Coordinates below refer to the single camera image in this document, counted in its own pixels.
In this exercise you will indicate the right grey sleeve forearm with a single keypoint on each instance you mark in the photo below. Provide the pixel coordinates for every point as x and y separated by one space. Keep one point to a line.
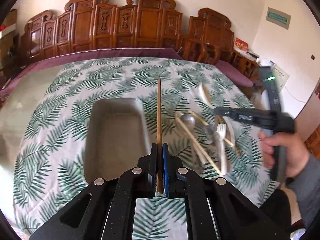
306 188

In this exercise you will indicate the red card box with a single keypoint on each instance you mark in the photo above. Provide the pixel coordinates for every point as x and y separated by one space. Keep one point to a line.
241 45

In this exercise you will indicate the grey wall electrical panel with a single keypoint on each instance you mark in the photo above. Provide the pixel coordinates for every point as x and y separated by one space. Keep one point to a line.
278 17

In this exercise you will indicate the right hand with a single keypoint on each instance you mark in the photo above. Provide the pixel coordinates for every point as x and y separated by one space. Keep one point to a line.
297 154

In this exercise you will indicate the steel fork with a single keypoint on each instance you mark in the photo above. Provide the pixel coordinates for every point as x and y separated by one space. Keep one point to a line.
220 136

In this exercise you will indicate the white plastic spoon far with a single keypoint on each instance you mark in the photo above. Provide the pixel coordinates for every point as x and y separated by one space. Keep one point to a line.
204 95

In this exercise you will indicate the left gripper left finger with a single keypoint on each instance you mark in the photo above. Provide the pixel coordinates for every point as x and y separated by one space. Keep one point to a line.
152 171

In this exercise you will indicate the grey rectangular tray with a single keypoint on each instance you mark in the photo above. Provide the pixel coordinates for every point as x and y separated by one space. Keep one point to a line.
117 137

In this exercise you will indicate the carved wooden armchair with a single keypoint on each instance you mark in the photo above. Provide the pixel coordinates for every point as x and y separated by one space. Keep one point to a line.
209 38

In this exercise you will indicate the purple armchair cushion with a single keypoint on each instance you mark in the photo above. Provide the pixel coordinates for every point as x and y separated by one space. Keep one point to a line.
233 74

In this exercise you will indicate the wooden side cabinet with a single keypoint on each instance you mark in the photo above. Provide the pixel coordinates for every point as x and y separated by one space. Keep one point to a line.
245 66

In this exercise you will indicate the steel spoon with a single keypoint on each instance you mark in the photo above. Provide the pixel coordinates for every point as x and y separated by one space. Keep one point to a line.
202 132

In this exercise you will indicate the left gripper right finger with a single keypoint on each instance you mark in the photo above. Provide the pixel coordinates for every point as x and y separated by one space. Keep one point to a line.
166 168

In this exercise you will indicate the carved wooden sofa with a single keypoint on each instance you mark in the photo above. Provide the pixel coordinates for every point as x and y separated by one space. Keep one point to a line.
96 24

